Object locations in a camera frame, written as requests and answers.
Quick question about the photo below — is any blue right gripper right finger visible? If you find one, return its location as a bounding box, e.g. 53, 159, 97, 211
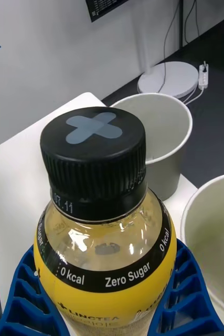
142, 237, 224, 336

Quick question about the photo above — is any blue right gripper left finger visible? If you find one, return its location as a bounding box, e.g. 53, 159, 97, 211
0, 244, 73, 336

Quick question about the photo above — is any yellow bottle with black cap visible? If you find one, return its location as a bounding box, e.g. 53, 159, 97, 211
33, 106, 178, 336

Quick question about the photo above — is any grey plastic waste bin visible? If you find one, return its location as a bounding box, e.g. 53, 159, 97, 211
110, 92, 194, 202

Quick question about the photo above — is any white round-based stand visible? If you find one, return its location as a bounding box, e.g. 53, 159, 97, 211
134, 0, 199, 99

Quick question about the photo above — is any white power strip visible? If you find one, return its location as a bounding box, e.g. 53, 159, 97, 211
198, 60, 210, 89

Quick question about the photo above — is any dark wall screen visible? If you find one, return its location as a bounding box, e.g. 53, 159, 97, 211
85, 0, 130, 23

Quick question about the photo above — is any thin black stand cable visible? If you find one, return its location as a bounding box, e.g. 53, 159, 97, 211
156, 0, 182, 93

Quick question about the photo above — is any white power strip cable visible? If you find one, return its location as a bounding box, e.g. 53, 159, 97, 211
181, 85, 206, 104

